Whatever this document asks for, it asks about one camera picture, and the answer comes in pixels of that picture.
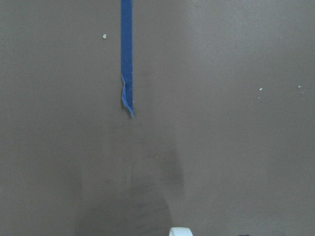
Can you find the white ceramic mug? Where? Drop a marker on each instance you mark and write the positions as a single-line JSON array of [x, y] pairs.
[[180, 231]]

